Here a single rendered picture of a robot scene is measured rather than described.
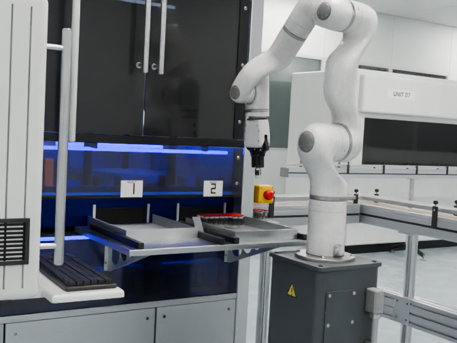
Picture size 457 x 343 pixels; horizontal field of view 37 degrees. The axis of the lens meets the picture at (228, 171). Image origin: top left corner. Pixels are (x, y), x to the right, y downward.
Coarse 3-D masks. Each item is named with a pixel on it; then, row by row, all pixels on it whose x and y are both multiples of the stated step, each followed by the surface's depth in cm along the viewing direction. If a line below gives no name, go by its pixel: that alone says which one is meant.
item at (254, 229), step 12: (216, 228) 231; (228, 228) 251; (240, 228) 253; (252, 228) 254; (264, 228) 252; (276, 228) 245; (288, 228) 239; (240, 240) 223; (252, 240) 225; (264, 240) 228
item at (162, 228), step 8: (88, 216) 240; (152, 216) 254; (160, 216) 249; (88, 224) 240; (104, 224) 228; (112, 224) 246; (120, 224) 247; (128, 224) 248; (136, 224) 249; (144, 224) 250; (152, 224) 251; (160, 224) 249; (168, 224) 244; (176, 224) 238; (184, 224) 233; (120, 232) 216; (128, 232) 213; (136, 232) 214; (144, 232) 216; (152, 232) 217; (160, 232) 219; (168, 232) 220; (176, 232) 222; (184, 232) 224; (192, 232) 225
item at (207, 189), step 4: (204, 184) 256; (208, 184) 257; (216, 184) 259; (220, 184) 260; (204, 188) 257; (208, 188) 257; (216, 188) 259; (220, 188) 260; (204, 192) 257; (208, 192) 258; (216, 192) 260; (220, 192) 261; (204, 196) 257; (208, 196) 258
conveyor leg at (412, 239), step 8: (400, 232) 299; (408, 240) 297; (416, 240) 297; (408, 248) 297; (416, 248) 297; (408, 256) 297; (416, 256) 298; (408, 264) 297; (408, 272) 298; (408, 280) 298; (408, 288) 298; (408, 296) 298; (408, 328) 299; (400, 336) 301; (408, 336) 299
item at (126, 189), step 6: (126, 180) 239; (132, 180) 240; (138, 180) 242; (126, 186) 239; (132, 186) 240; (138, 186) 242; (120, 192) 238; (126, 192) 239; (132, 192) 241; (138, 192) 242
